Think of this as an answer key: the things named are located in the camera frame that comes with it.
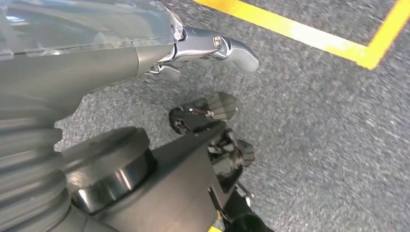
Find robot's own black legs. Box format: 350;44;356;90
60;92;276;232

